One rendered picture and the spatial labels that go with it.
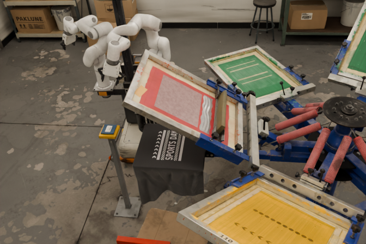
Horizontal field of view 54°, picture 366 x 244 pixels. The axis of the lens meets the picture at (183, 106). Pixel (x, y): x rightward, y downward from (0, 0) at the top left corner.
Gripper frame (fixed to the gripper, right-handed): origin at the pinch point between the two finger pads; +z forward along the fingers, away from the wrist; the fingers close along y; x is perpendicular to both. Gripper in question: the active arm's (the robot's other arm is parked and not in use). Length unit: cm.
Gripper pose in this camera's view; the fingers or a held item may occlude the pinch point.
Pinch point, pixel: (109, 81)
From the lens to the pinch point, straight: 230.7
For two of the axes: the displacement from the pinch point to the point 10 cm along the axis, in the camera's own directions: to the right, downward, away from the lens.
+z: -2.3, 7.4, 6.3
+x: -1.2, 6.2, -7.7
